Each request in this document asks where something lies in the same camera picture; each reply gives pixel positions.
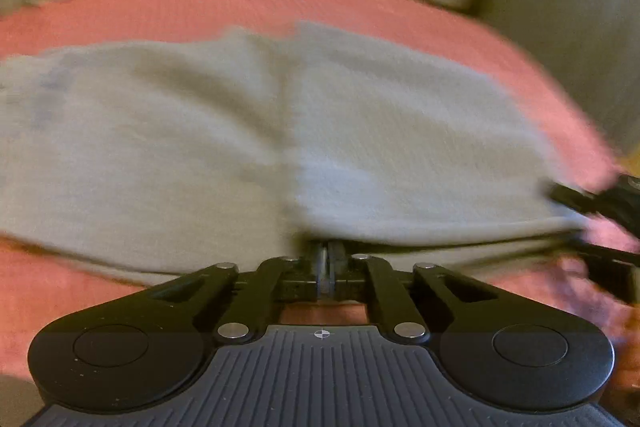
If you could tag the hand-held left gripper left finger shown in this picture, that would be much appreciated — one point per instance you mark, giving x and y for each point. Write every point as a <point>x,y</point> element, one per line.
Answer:
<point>300,282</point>

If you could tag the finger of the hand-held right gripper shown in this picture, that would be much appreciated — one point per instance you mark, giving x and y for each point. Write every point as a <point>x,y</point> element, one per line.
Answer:
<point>610,253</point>
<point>575,198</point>

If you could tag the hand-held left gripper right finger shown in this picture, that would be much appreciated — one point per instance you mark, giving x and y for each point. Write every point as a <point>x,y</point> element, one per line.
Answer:
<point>345,282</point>

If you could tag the grey sweat pants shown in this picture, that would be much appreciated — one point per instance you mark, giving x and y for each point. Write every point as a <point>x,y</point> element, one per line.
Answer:
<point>200,147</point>

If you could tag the pink ribbed blanket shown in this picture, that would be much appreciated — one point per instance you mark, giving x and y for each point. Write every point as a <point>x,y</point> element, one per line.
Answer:
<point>150,7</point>

